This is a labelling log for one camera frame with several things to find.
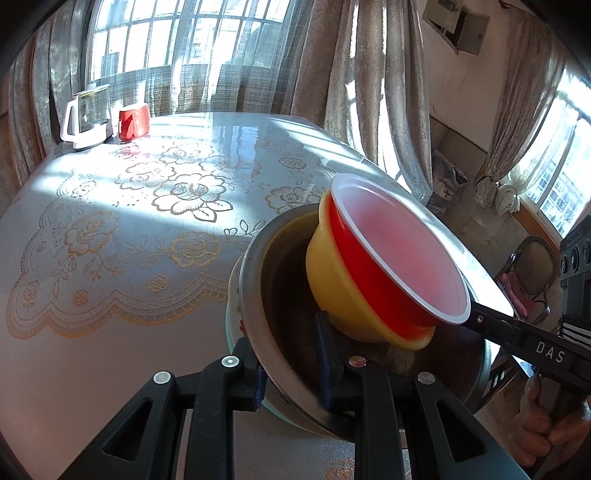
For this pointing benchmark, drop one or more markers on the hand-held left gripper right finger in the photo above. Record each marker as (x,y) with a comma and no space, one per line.
(324,369)

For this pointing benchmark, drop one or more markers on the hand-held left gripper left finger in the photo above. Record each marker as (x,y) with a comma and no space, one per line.
(259,383)

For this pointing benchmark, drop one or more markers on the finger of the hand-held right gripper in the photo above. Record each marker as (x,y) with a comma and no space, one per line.
(494,325)

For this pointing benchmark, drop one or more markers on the teal plastic plate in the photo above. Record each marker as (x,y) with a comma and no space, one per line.
(277,410)

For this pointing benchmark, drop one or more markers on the large white floral plate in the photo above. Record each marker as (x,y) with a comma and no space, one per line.
(238,318)

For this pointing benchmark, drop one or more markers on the yellow plastic bowl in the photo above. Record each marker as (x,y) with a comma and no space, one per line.
(341,300)

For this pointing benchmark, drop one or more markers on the stainless steel bowl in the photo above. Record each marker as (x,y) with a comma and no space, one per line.
(286,300)

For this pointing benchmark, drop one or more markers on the red bowl white inside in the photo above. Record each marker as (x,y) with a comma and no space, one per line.
(397,240)

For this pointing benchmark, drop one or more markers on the person's right hand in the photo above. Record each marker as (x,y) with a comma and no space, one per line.
(545,438)

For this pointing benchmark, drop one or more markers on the pink chair cushion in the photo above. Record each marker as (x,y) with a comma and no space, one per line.
(519,293)

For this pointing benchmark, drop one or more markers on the metal mesh-back chair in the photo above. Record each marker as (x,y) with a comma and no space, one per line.
(531,263)

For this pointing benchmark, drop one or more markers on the person's black striped jacket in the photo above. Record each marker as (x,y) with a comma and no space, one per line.
(577,286)

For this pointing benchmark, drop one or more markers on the side window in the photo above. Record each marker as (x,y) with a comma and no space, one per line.
(563,175)

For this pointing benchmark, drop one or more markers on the lace embroidered tablecloth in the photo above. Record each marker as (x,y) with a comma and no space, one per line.
(138,258)

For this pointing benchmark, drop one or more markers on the beige side curtain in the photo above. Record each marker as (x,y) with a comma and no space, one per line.
(521,115)

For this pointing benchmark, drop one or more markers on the brown curtain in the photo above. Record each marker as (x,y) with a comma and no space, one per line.
(46,92)
(369,92)

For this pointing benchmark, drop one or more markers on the red mug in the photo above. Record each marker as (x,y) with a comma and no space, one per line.
(134,123)

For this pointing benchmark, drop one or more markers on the sheer net curtain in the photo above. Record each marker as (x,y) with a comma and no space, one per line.
(221,92)

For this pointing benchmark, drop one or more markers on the window with grille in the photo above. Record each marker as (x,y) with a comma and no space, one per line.
(184,37)

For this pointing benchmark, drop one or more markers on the bag by wall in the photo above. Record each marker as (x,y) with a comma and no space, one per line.
(448,177)

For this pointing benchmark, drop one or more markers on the wall box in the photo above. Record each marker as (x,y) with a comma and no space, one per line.
(466,30)

